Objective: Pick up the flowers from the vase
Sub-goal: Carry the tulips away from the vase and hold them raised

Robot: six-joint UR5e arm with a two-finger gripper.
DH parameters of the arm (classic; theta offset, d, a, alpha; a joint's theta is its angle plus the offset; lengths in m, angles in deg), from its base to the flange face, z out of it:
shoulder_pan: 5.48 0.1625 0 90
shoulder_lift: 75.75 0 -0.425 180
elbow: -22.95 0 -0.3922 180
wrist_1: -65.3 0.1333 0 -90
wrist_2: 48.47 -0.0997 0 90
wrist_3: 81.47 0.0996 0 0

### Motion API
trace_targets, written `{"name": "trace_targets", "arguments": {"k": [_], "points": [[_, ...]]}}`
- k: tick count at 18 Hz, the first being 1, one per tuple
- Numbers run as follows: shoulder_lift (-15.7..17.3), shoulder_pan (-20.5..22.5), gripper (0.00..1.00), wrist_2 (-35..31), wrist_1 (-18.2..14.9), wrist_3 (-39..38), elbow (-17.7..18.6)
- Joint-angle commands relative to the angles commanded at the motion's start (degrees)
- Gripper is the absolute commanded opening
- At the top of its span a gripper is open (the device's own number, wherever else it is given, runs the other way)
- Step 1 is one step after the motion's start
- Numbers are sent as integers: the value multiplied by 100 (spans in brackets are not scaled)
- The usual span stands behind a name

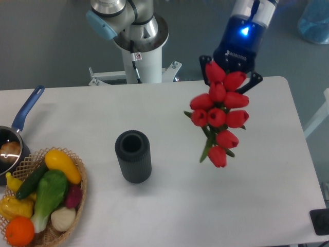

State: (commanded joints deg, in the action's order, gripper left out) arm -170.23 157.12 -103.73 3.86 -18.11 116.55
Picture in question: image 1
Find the yellow banana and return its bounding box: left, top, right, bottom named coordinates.
left=5, top=172, right=36, bottom=201

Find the red tulip bouquet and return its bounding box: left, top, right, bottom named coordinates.
left=184, top=61, right=249, bottom=168

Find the yellow squash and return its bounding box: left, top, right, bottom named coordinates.
left=44, top=149, right=82, bottom=185

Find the white garlic bulb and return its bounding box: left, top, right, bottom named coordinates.
left=51, top=207, right=76, bottom=232

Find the dark green cucumber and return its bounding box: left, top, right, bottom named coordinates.
left=15, top=163, right=49, bottom=200

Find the purple red onion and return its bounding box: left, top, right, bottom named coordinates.
left=64, top=185, right=82, bottom=208

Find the green bok choy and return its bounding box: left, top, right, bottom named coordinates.
left=31, top=170, right=68, bottom=234

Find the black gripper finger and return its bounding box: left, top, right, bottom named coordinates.
left=235, top=72, right=263, bottom=94
left=199, top=55, right=212, bottom=85

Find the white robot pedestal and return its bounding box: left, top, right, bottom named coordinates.
left=88, top=44, right=182, bottom=86

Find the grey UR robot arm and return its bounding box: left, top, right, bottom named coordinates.
left=86, top=1, right=273, bottom=94

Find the white frame leg right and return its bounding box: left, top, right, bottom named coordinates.
left=303, top=88, right=328, bottom=138

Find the black cable on pedestal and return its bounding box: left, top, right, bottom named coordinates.
left=129, top=40, right=143, bottom=84

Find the dark grey ribbed vase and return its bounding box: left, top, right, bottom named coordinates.
left=115, top=130, right=152, bottom=184

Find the blue handled saucepan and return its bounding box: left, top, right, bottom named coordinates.
left=1, top=85, right=45, bottom=186

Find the grey object right edge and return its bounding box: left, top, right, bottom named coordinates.
left=322, top=182, right=329, bottom=201

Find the brown bread roll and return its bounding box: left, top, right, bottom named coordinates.
left=1, top=142, right=21, bottom=164

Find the black device at table edge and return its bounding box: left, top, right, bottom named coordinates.
left=309, top=208, right=328, bottom=236

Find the yellow bell pepper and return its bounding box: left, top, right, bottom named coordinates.
left=1, top=196, right=34, bottom=221

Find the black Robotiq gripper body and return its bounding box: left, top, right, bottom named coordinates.
left=213, top=16, right=265, bottom=74

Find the orange fruit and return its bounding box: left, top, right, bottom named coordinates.
left=5, top=217, right=34, bottom=246

